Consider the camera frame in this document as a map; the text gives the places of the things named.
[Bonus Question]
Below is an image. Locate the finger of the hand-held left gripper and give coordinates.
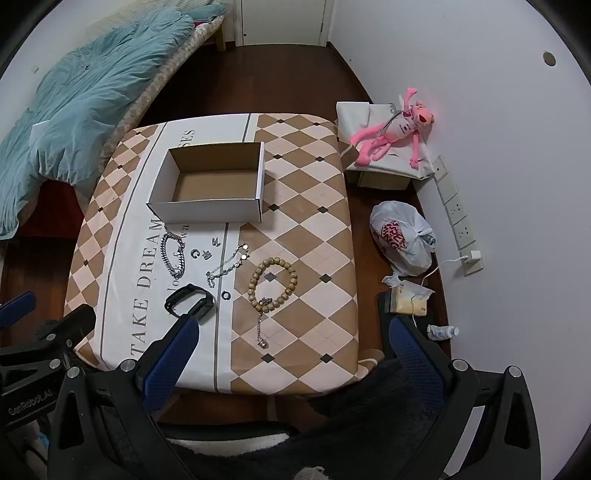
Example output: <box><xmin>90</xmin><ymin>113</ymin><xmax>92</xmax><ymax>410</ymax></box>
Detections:
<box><xmin>0</xmin><ymin>305</ymin><xmax>97</xmax><ymax>367</ymax></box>
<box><xmin>0</xmin><ymin>291</ymin><xmax>37</xmax><ymax>330</ymax></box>

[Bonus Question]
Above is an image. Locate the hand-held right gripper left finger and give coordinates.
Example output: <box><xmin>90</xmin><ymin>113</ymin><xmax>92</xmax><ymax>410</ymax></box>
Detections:
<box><xmin>46</xmin><ymin>315</ymin><xmax>201</xmax><ymax>480</ymax></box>

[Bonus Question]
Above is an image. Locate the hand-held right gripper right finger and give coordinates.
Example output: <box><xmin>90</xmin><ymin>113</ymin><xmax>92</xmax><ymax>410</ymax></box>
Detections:
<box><xmin>388</xmin><ymin>316</ymin><xmax>542</xmax><ymax>480</ymax></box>

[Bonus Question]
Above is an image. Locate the black wrist band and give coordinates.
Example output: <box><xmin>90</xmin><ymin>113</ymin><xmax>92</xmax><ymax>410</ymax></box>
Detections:
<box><xmin>165</xmin><ymin>284</ymin><xmax>215</xmax><ymax>319</ymax></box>

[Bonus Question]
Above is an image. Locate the thick silver chain bracelet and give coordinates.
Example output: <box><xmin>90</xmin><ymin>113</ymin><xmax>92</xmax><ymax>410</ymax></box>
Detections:
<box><xmin>159</xmin><ymin>228</ymin><xmax>188</xmax><ymax>278</ymax></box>

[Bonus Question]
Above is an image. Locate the thin silver chain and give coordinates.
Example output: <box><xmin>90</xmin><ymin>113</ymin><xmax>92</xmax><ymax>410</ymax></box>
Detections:
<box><xmin>205</xmin><ymin>244</ymin><xmax>251</xmax><ymax>289</ymax></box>

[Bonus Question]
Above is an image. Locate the wooden bead bracelet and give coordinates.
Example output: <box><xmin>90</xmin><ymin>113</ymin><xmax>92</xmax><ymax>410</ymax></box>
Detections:
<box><xmin>249</xmin><ymin>257</ymin><xmax>298</xmax><ymax>315</ymax></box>

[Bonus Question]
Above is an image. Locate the white cardboard box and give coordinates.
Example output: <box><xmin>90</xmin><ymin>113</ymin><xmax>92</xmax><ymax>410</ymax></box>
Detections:
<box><xmin>147</xmin><ymin>141</ymin><xmax>267</xmax><ymax>224</ymax></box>

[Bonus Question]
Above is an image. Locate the small white bottle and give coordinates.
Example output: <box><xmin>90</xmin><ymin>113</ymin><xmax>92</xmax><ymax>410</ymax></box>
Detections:
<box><xmin>427</xmin><ymin>324</ymin><xmax>461</xmax><ymax>341</ymax></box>

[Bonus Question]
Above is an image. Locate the white plastic bag red print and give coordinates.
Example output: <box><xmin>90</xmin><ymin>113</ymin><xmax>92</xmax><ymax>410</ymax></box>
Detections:
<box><xmin>369</xmin><ymin>200</ymin><xmax>437</xmax><ymax>278</ymax></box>

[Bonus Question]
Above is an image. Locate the checkered printed tablecloth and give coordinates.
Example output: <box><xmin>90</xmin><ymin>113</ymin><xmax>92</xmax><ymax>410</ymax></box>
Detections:
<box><xmin>62</xmin><ymin>113</ymin><xmax>362</xmax><ymax>396</ymax></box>

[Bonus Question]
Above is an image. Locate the white power strip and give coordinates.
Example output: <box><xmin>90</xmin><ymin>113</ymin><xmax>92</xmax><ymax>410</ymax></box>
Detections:
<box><xmin>427</xmin><ymin>154</ymin><xmax>485</xmax><ymax>278</ymax></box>

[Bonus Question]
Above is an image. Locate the teal blanket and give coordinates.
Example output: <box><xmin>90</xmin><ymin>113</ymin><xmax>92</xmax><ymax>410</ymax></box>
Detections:
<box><xmin>0</xmin><ymin>7</ymin><xmax>223</xmax><ymax>239</ymax></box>

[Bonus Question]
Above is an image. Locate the pink plush toy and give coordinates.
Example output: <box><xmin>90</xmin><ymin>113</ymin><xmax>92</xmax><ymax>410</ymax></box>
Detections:
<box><xmin>349</xmin><ymin>88</ymin><xmax>437</xmax><ymax>169</ymax></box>

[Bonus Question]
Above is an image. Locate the white door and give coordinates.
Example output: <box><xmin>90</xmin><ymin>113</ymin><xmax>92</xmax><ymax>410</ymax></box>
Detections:
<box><xmin>235</xmin><ymin>0</ymin><xmax>333</xmax><ymax>47</ymax></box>

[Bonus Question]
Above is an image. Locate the thin pendant chain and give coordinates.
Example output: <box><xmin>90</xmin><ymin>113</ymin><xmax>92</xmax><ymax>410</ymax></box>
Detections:
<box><xmin>255</xmin><ymin>298</ymin><xmax>273</xmax><ymax>348</ymax></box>

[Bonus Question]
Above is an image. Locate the white charger cable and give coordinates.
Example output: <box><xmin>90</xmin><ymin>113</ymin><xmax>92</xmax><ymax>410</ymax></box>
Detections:
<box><xmin>409</xmin><ymin>256</ymin><xmax>467</xmax><ymax>319</ymax></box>

